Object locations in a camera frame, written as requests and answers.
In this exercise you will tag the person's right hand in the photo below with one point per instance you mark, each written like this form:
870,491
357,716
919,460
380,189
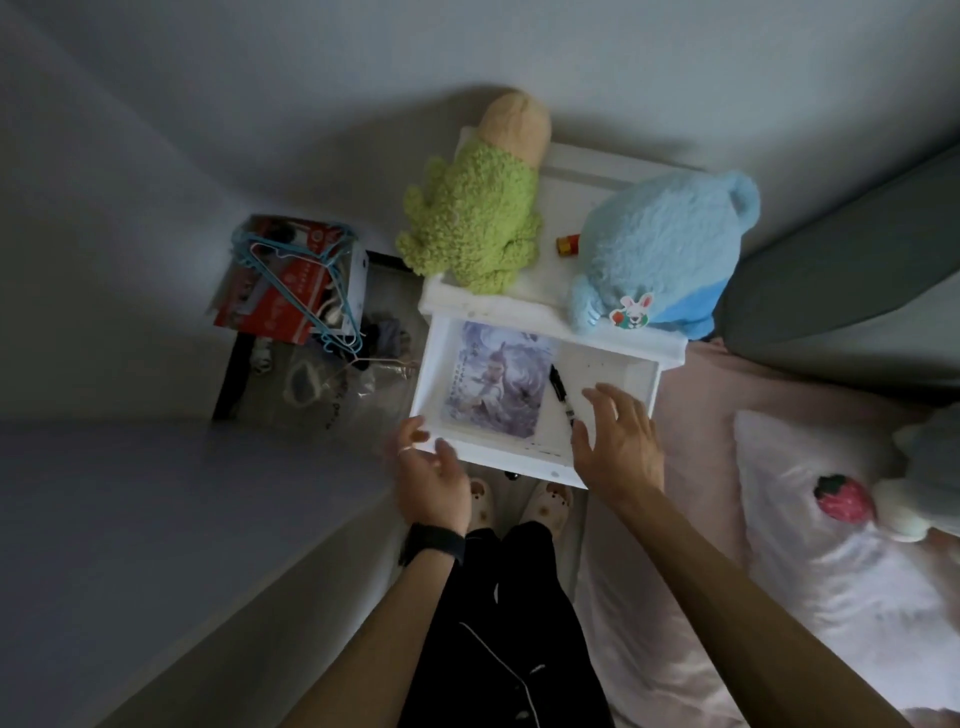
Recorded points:
626,450

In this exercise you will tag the person's left hand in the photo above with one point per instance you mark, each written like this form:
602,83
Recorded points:
435,487

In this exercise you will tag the black pen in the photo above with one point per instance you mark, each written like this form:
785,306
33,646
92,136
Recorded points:
560,394

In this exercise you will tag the purple illustrated notebook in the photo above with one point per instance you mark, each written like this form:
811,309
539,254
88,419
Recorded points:
495,382

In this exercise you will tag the person's right forearm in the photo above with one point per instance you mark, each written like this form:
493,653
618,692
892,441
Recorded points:
750,622

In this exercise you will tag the person's left forearm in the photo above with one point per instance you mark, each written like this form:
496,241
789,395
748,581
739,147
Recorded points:
375,652

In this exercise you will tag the black smartwatch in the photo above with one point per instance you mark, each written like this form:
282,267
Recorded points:
431,544

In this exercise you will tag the white drawer chest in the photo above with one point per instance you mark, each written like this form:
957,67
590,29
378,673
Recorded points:
607,375

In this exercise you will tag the black trousers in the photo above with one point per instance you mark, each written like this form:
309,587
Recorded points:
525,570

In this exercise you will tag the clear plastic bag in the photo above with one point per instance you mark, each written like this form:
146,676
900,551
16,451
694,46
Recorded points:
337,397

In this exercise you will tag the dark grey fabric bundle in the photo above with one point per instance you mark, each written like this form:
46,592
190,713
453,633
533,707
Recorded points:
388,336

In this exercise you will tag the black shirt white piping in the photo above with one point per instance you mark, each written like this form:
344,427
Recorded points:
480,675

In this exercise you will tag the blue plush toy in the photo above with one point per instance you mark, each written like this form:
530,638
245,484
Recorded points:
660,247

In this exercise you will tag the small red yellow tube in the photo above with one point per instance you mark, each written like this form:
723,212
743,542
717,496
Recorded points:
568,245

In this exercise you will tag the red strawberry plush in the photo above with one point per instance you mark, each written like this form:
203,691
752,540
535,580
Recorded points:
844,499

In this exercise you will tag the light blue clothes hanger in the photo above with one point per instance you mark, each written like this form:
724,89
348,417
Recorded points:
300,292

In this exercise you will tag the red and white box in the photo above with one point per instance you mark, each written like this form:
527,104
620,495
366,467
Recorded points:
270,307

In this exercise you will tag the pink pillow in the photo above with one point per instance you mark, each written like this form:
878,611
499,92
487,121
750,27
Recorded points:
825,592

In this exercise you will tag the green plush toy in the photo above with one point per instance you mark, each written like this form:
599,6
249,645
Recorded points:
480,210

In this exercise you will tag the grey purple cabinet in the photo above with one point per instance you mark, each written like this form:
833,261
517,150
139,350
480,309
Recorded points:
150,525

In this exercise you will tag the grey plush toy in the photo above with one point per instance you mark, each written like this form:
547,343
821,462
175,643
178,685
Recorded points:
926,480

